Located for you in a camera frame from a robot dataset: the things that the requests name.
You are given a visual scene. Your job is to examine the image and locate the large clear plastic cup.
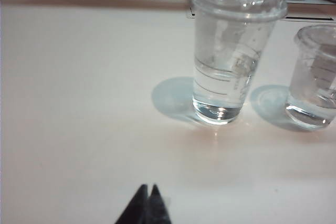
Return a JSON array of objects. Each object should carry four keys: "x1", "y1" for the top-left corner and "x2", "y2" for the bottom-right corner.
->
[{"x1": 189, "y1": 0, "x2": 289, "y2": 125}]

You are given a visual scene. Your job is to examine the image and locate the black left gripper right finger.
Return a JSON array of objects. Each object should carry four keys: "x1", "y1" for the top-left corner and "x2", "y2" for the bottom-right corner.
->
[{"x1": 142, "y1": 183, "x2": 173, "y2": 224}]

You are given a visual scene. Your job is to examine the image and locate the small clear plastic cup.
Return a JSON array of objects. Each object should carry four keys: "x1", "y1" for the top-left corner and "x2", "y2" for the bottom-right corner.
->
[{"x1": 285, "y1": 24, "x2": 336, "y2": 130}]

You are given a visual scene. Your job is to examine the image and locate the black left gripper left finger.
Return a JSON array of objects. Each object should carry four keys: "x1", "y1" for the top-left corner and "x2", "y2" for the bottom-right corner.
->
[{"x1": 114, "y1": 183, "x2": 150, "y2": 224}]

